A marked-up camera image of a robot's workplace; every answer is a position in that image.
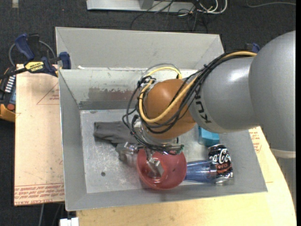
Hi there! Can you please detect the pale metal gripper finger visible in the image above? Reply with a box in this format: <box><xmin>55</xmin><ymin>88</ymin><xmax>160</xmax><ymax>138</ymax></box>
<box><xmin>116</xmin><ymin>142</ymin><xmax>137</xmax><ymax>162</ymax></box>
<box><xmin>146</xmin><ymin>157</ymin><xmax>165</xmax><ymax>177</ymax></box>

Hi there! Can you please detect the red plastic bowl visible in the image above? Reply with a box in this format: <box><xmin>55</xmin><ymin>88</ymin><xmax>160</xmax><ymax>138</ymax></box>
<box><xmin>136</xmin><ymin>148</ymin><xmax>188</xmax><ymax>190</ymax></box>

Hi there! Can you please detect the grey metal bin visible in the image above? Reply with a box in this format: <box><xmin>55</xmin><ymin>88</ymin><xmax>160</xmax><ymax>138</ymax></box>
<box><xmin>55</xmin><ymin>26</ymin><xmax>269</xmax><ymax>212</ymax></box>

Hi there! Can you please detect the grey cloth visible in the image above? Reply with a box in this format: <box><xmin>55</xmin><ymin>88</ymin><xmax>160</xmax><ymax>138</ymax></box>
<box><xmin>93</xmin><ymin>121</ymin><xmax>140</xmax><ymax>146</ymax></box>

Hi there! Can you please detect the blue clear plastic bottle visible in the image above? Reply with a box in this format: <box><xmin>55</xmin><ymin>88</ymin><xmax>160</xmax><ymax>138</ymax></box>
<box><xmin>184</xmin><ymin>160</ymin><xmax>213</xmax><ymax>184</ymax></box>

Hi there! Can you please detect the teal box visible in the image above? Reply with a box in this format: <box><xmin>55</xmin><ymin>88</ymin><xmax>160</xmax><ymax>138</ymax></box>
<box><xmin>198</xmin><ymin>125</ymin><xmax>221</xmax><ymax>148</ymax></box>

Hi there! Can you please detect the black crushed soda can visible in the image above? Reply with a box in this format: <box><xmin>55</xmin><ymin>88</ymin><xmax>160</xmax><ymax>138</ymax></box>
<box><xmin>207</xmin><ymin>144</ymin><xmax>235</xmax><ymax>186</ymax></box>

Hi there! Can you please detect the brown cardboard board red print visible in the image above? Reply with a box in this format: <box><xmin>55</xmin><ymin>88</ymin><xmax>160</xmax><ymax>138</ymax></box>
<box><xmin>13</xmin><ymin>63</ymin><xmax>275</xmax><ymax>207</ymax></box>

